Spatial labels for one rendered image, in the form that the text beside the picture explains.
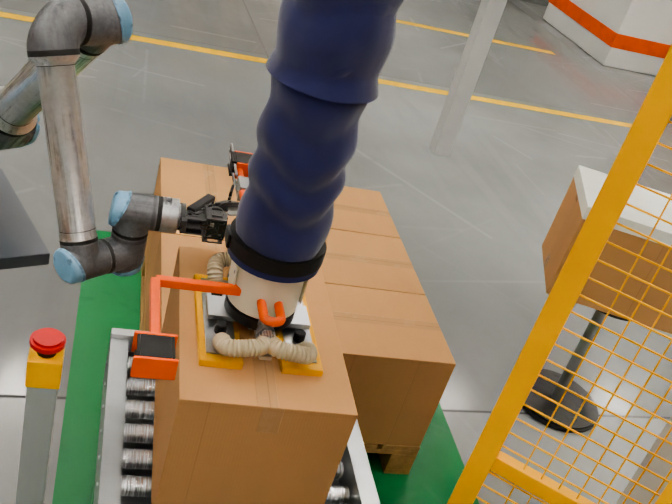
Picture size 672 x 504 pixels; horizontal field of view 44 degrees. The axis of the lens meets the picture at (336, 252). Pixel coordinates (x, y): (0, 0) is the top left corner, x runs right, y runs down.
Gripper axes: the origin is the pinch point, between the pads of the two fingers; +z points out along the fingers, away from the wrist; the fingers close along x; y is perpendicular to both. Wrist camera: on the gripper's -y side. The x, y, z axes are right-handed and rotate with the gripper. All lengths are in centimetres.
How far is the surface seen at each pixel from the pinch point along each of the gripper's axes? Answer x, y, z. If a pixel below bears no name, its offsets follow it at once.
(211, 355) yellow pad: -10.8, 42.6, -11.7
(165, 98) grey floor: -108, -327, -5
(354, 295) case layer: -53, -50, 53
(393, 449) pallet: -95, -16, 74
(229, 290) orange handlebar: 0.5, 32.8, -9.2
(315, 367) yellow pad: -10.9, 43.4, 12.5
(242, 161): 2.4, -30.0, -1.4
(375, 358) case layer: -54, -16, 54
